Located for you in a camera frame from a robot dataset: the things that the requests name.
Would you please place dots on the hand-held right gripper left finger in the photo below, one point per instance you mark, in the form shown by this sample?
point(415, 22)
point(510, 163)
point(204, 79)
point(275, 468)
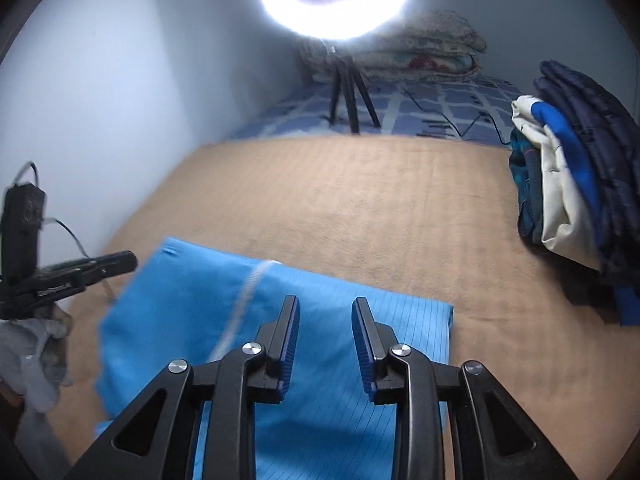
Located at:
point(291, 350)

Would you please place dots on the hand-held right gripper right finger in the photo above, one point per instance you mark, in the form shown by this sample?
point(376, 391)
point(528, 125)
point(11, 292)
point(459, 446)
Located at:
point(361, 350)

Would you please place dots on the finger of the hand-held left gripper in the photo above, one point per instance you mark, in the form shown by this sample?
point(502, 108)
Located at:
point(112, 262)

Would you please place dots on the light blue jacket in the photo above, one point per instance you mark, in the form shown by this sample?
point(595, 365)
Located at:
point(210, 290)

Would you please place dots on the person's left hand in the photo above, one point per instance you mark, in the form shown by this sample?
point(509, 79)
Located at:
point(30, 355)

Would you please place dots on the teal garment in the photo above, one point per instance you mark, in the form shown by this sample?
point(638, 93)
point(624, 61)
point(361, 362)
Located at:
point(525, 200)

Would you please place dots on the blue patterned bed sheet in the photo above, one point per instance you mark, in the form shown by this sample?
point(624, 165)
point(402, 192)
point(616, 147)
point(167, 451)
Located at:
point(425, 105)

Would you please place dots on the blue and white garment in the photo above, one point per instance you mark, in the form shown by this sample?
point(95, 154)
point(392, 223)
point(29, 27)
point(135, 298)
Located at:
point(555, 185)

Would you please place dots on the black tripod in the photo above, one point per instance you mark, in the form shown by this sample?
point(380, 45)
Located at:
point(345, 75)

